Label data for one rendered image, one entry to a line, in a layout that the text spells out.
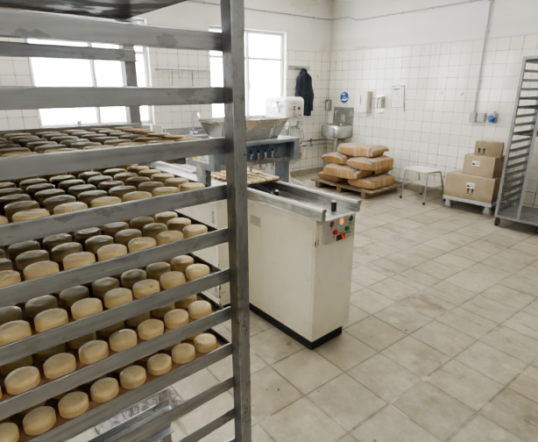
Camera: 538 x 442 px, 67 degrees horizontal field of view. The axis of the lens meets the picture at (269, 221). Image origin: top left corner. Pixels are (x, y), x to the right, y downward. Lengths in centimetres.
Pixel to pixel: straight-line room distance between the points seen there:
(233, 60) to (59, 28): 27
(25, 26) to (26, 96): 9
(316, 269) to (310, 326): 37
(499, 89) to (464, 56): 66
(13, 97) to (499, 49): 577
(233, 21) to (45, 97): 32
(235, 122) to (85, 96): 25
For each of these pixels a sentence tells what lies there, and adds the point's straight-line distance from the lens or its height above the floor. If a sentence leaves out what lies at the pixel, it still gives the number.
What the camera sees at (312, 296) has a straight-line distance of 236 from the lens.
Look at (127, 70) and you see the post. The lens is 115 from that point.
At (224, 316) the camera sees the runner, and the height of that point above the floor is 105.
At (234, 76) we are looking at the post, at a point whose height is 153.
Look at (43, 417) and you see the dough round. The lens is 87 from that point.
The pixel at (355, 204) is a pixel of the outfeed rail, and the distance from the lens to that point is 237.
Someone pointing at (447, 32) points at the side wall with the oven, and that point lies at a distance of 643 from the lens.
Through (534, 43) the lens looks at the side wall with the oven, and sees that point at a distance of 592.
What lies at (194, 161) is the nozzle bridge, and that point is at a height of 105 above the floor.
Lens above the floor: 151
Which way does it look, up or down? 18 degrees down
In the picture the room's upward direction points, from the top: straight up
